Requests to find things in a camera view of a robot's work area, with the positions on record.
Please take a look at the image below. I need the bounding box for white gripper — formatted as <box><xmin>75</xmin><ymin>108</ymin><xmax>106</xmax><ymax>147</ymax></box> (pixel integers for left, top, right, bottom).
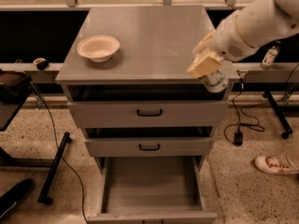
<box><xmin>187</xmin><ymin>11</ymin><xmax>258</xmax><ymax>78</ymax></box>

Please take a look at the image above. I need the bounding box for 7up soda can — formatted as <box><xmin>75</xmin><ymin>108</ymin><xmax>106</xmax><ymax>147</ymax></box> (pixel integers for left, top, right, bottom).
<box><xmin>197</xmin><ymin>68</ymin><xmax>228</xmax><ymax>93</ymax></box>

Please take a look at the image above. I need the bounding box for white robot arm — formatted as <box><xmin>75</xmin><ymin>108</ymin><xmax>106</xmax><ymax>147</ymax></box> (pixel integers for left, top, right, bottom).
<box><xmin>187</xmin><ymin>0</ymin><xmax>299</xmax><ymax>78</ymax></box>

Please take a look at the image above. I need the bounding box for grey top drawer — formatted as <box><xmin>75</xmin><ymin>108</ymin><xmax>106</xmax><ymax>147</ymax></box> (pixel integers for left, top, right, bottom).
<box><xmin>68</xmin><ymin>101</ymin><xmax>228</xmax><ymax>128</ymax></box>

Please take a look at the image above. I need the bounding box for grey drawer cabinet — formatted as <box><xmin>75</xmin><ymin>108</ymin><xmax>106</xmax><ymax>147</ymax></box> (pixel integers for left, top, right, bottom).
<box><xmin>55</xmin><ymin>5</ymin><xmax>240</xmax><ymax>173</ymax></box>

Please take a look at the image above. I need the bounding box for grey middle drawer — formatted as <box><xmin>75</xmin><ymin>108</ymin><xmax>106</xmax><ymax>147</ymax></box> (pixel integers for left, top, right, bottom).
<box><xmin>85</xmin><ymin>137</ymin><xmax>214</xmax><ymax>157</ymax></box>

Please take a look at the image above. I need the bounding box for grey open bottom drawer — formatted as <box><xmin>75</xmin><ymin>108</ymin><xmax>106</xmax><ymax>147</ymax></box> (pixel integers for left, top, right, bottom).
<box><xmin>88</xmin><ymin>156</ymin><xmax>218</xmax><ymax>224</ymax></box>

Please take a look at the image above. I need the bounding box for small clear bottle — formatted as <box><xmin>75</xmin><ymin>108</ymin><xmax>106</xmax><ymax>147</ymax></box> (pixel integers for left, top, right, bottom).
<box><xmin>260</xmin><ymin>40</ymin><xmax>281</xmax><ymax>70</ymax></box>

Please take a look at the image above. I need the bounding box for black wheeled stand leg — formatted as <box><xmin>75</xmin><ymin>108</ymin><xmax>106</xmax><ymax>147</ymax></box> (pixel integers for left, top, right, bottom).
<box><xmin>263</xmin><ymin>91</ymin><xmax>292</xmax><ymax>139</ymax></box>

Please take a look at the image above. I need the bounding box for white red sneaker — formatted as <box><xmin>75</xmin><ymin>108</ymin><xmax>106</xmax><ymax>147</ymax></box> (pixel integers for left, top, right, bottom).
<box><xmin>253</xmin><ymin>156</ymin><xmax>299</xmax><ymax>175</ymax></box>

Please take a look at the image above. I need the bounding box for beige trouser leg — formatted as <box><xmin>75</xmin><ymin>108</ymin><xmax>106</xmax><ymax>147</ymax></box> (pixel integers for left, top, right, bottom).
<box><xmin>278</xmin><ymin>142</ymin><xmax>299</xmax><ymax>171</ymax></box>

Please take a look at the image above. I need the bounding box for black yellow tape measure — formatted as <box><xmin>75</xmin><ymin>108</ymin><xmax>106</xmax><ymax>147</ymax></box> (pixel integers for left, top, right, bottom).
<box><xmin>33</xmin><ymin>58</ymin><xmax>49</xmax><ymax>70</ymax></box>

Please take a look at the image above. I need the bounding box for dark side table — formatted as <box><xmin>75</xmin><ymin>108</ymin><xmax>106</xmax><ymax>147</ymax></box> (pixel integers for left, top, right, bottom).
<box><xmin>0</xmin><ymin>71</ymin><xmax>31</xmax><ymax>132</ymax></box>

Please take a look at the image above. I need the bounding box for black table leg stand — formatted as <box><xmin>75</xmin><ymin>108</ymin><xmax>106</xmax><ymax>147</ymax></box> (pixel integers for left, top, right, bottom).
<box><xmin>37</xmin><ymin>132</ymin><xmax>72</xmax><ymax>205</ymax></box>

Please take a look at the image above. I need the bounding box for black shoe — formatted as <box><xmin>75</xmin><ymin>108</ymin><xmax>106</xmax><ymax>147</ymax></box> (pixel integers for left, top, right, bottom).
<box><xmin>0</xmin><ymin>178</ymin><xmax>35</xmax><ymax>219</ymax></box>

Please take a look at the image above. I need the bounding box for black power adapter cable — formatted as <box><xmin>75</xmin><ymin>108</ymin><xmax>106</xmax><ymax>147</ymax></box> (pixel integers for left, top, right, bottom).
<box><xmin>222</xmin><ymin>77</ymin><xmax>265</xmax><ymax>147</ymax></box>

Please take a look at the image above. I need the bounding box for black floor cable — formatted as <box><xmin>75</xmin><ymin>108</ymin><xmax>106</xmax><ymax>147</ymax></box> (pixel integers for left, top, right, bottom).
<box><xmin>31</xmin><ymin>84</ymin><xmax>89</xmax><ymax>224</ymax></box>

